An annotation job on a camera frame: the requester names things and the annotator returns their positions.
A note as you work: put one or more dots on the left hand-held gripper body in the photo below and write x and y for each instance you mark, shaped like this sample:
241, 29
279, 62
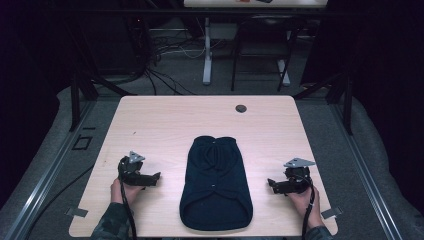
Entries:
130, 169

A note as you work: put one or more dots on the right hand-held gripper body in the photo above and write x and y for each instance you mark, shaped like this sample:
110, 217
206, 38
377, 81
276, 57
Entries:
296, 176

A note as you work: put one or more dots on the dark navy sleeveless garment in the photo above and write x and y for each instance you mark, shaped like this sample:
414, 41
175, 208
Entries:
216, 186

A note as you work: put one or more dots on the person's left hand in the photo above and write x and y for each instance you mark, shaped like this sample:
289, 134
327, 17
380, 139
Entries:
130, 192

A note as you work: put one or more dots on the person's right hand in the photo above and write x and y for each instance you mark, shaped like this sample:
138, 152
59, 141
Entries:
305, 204

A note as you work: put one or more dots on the round dark table grommet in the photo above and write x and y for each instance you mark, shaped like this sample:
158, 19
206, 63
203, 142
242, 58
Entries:
240, 108

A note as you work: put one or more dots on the dark computer tower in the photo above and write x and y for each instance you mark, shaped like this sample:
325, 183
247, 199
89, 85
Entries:
113, 43

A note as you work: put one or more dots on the white background desk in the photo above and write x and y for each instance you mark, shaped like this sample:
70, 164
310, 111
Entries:
207, 50

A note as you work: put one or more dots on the black chair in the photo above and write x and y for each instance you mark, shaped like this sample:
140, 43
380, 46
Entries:
263, 40

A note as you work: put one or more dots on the grey metal table bracket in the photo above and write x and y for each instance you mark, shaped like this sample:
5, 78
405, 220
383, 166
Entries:
76, 212
331, 212

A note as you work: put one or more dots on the aluminium floor rail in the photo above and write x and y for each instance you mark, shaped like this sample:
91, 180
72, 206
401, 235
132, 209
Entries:
50, 180
366, 173

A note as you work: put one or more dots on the black metal frame stand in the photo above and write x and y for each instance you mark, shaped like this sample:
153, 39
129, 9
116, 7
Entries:
75, 100
348, 106

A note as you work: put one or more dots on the black horizontal frame bar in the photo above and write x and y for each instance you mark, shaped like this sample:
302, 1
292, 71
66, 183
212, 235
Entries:
186, 12

